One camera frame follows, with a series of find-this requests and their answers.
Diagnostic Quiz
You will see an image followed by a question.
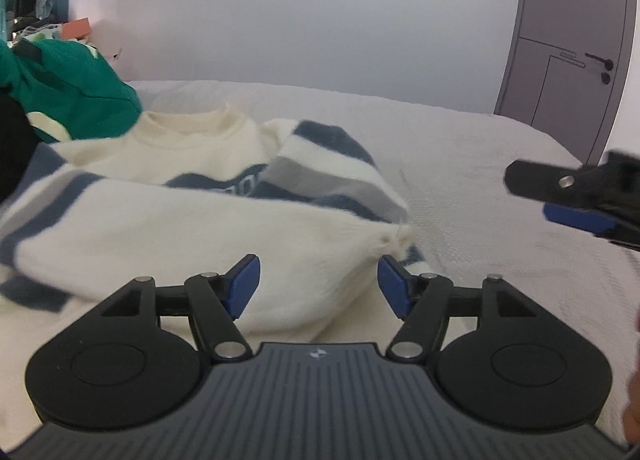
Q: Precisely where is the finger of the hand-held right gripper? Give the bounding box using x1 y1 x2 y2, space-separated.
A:
543 203 640 254
503 159 601 204

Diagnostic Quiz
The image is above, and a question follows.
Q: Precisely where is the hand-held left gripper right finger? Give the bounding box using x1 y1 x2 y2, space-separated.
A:
377 254 540 361

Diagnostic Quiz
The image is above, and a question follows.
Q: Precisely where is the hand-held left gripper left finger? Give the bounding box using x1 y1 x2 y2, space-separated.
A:
100 254 262 361

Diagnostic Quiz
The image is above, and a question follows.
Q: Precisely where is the cream striped sweater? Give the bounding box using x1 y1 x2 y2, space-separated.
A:
0 105 427 441

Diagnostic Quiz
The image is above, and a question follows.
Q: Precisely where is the white bed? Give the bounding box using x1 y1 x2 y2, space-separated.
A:
0 79 640 443

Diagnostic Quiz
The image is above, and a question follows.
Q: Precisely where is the grey door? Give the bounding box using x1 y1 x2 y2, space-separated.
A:
494 0 640 166

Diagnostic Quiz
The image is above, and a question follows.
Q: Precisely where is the green garment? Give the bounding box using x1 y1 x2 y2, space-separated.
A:
0 37 144 144

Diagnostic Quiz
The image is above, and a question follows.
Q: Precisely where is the black garment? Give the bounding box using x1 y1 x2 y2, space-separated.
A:
0 95 42 205

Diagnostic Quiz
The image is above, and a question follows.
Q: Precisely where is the orange box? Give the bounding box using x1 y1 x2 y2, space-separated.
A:
62 18 94 41

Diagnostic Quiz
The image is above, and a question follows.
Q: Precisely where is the pile of household clutter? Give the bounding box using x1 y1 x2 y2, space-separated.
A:
9 20 124 62

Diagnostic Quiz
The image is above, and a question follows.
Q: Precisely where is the black door handle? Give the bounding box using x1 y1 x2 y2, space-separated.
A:
583 52 615 71

